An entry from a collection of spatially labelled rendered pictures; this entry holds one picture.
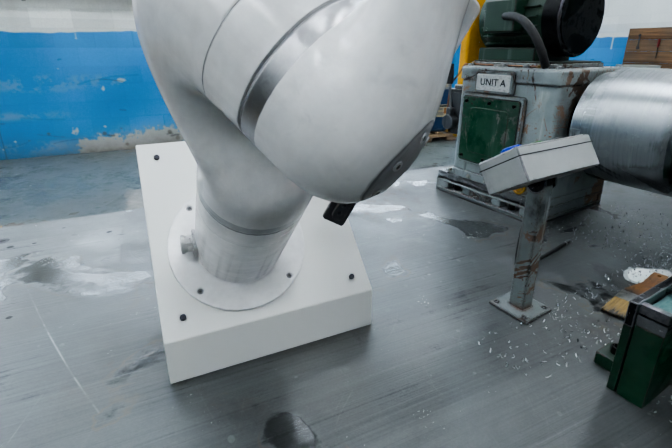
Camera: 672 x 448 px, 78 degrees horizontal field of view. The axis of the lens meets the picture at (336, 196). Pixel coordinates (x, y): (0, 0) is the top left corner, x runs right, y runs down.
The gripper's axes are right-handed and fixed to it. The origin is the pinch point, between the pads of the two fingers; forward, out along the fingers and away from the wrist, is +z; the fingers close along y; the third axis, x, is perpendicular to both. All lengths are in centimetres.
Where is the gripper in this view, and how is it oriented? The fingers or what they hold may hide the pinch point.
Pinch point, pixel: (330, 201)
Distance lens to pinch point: 60.4
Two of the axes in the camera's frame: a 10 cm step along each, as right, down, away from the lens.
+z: -4.8, 8.3, 2.8
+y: -1.6, -4.0, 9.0
